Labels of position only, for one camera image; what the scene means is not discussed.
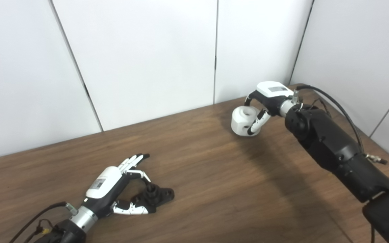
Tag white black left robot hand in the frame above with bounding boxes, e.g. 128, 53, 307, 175
84, 154, 150, 216

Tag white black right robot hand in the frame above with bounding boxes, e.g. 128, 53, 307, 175
244, 81, 294, 136

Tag round white plastic piece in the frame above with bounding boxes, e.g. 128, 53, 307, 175
231, 106, 263, 137

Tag black plastic holder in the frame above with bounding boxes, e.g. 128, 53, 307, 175
130, 183, 175, 214

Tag thick black right wrist cable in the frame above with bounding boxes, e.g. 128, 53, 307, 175
291, 85, 388, 165

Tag thick black wrist cable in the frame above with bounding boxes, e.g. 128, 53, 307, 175
291, 85, 388, 165
9, 201, 78, 243

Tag thick black left wrist cable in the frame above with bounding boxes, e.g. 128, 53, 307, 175
9, 201, 78, 243

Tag thin black right arm wire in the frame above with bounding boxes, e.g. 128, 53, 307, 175
303, 97, 332, 117

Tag thin wire with yellow plug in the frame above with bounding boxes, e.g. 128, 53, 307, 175
24, 219, 55, 243

